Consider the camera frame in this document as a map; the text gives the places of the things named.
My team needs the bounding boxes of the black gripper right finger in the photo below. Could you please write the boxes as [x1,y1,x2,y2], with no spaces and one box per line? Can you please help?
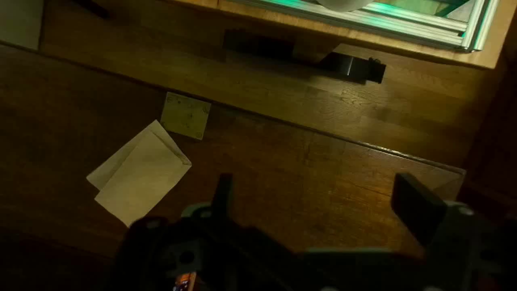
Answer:
[390,170,449,249]

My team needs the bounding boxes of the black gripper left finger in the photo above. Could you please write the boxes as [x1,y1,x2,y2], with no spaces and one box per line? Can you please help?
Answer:
[210,171,236,220]

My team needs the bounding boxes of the dark wooden secretary cabinet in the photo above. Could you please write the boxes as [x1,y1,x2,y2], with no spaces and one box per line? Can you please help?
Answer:
[0,45,467,291]

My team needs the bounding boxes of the tan paper pad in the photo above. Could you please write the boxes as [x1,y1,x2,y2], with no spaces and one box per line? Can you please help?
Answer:
[94,131,194,228]

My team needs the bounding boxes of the small beige square card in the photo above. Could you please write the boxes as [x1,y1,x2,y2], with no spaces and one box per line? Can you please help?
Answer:
[160,91,214,142]

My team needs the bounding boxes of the beige paper envelope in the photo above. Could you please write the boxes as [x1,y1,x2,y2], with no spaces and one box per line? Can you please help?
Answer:
[86,118,180,191]

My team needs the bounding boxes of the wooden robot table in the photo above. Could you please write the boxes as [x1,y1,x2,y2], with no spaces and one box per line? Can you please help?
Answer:
[176,0,517,71]

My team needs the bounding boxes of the aluminium frame rail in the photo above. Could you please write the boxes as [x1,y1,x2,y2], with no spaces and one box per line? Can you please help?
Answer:
[241,0,500,53]

